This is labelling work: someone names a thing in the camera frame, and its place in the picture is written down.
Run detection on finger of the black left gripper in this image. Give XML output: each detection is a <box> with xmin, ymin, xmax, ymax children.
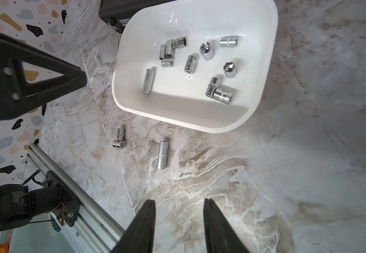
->
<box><xmin>0</xmin><ymin>30</ymin><xmax>88</xmax><ymax>122</ymax></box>

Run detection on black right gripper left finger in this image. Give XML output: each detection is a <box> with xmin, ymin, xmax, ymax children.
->
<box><xmin>111</xmin><ymin>200</ymin><xmax>156</xmax><ymax>253</ymax></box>

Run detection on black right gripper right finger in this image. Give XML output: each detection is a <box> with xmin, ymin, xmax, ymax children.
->
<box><xmin>203</xmin><ymin>199</ymin><xmax>249</xmax><ymax>253</ymax></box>

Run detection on short chrome socket cluster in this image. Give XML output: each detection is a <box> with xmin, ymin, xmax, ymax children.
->
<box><xmin>112</xmin><ymin>141</ymin><xmax>126</xmax><ymax>149</ymax></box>

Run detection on long chrome socket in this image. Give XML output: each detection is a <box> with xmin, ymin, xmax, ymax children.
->
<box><xmin>157</xmin><ymin>141</ymin><xmax>169</xmax><ymax>170</ymax></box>
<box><xmin>142</xmin><ymin>67</ymin><xmax>156</xmax><ymax>96</ymax></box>

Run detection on chrome socket joined pair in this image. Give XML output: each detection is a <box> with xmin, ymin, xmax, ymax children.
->
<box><xmin>205</xmin><ymin>77</ymin><xmax>221</xmax><ymax>98</ymax></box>

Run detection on small chrome socket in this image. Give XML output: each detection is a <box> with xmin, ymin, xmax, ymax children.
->
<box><xmin>165</xmin><ymin>40</ymin><xmax>174</xmax><ymax>59</ymax></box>

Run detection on angled hex cluster socket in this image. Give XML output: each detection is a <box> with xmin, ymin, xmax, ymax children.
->
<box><xmin>184</xmin><ymin>55</ymin><xmax>197</xmax><ymax>74</ymax></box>

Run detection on lone chrome socket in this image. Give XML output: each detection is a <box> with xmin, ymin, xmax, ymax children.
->
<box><xmin>219</xmin><ymin>35</ymin><xmax>239</xmax><ymax>47</ymax></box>

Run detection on small angled cluster socket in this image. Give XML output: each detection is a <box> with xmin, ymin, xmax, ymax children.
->
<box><xmin>171</xmin><ymin>36</ymin><xmax>187</xmax><ymax>48</ymax></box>

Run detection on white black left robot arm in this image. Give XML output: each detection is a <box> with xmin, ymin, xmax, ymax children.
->
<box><xmin>0</xmin><ymin>33</ymin><xmax>87</xmax><ymax>231</ymax></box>

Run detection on chrome socket by finger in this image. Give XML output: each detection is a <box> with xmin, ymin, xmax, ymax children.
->
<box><xmin>212</xmin><ymin>88</ymin><xmax>233</xmax><ymax>104</ymax></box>

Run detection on white plastic storage box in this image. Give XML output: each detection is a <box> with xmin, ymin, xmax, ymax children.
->
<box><xmin>112</xmin><ymin>1</ymin><xmax>278</xmax><ymax>133</ymax></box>

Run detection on black ribbed tool case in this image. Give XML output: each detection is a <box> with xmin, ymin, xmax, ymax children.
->
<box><xmin>99</xmin><ymin>0</ymin><xmax>172</xmax><ymax>34</ymax></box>

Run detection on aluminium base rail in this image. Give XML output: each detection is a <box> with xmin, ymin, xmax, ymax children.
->
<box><xmin>27</xmin><ymin>144</ymin><xmax>125</xmax><ymax>253</ymax></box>

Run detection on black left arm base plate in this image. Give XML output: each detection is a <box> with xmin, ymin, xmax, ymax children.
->
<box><xmin>46</xmin><ymin>171</ymin><xmax>81</xmax><ymax>227</ymax></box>

